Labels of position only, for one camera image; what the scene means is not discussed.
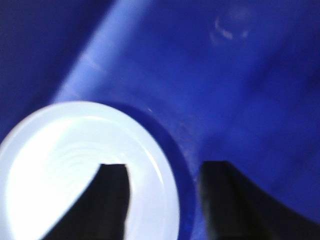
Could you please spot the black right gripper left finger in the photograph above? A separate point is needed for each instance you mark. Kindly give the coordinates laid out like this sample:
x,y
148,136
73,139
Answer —
x,y
100,212

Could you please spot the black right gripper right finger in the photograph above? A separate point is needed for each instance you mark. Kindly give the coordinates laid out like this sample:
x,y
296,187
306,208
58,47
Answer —
x,y
234,208

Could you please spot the light blue plate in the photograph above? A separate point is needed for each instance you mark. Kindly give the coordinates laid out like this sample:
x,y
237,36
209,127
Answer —
x,y
50,157

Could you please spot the large blue crate middle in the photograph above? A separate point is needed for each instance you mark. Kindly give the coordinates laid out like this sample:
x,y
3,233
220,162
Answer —
x,y
211,80

